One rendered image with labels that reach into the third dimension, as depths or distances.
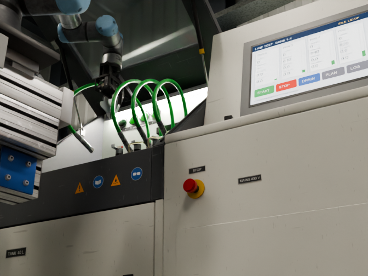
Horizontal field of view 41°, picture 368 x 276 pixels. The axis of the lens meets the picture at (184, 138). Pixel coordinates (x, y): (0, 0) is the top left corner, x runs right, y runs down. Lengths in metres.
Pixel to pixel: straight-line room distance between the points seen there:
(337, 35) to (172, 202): 0.78
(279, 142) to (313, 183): 0.14
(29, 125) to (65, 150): 0.97
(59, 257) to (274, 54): 0.95
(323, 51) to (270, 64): 0.18
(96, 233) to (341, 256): 0.68
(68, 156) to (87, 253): 0.72
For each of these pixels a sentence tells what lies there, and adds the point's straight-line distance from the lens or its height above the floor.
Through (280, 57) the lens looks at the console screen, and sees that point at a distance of 1.69.
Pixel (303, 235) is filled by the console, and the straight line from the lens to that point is 1.14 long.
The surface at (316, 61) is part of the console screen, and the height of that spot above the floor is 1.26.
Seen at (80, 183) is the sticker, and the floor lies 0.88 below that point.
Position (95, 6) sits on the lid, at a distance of 2.10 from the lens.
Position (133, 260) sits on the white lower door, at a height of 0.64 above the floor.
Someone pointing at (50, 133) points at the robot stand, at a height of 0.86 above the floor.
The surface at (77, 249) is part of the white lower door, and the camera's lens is 1.46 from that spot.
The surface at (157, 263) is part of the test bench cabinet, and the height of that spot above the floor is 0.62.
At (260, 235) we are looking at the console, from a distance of 1.17.
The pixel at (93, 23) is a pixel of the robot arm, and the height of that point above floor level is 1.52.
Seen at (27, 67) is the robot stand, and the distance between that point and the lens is 1.15.
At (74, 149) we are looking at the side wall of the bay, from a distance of 2.11.
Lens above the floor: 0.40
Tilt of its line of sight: 24 degrees up
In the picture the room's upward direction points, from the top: 1 degrees counter-clockwise
